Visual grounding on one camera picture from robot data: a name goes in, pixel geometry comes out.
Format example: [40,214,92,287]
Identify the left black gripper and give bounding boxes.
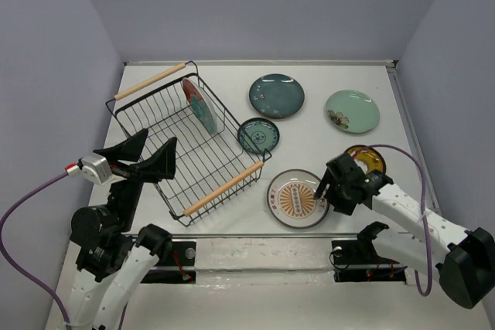
[96,126,179,230]

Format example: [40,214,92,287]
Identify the white orange sunburst plate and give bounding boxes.
[267,169,329,230]

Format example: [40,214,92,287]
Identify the red and teal floral plate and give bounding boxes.
[181,78,218,136]

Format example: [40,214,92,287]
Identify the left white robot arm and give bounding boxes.
[66,129,177,329]

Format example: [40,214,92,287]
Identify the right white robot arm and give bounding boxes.
[314,153,494,309]

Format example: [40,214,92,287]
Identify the small yellow patterned dish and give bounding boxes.
[345,145,387,174]

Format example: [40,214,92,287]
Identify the small blue patterned dish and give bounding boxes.
[237,117,280,155]

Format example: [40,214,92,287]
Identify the light green flower plate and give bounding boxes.
[325,90,381,134]

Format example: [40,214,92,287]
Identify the dark teal speckled plate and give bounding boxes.
[248,73,305,119]

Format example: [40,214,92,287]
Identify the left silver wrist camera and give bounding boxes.
[79,154,112,185]

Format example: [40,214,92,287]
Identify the black wire dish rack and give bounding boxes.
[106,61,271,227]

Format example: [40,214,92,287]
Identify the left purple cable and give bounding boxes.
[0,163,80,327]

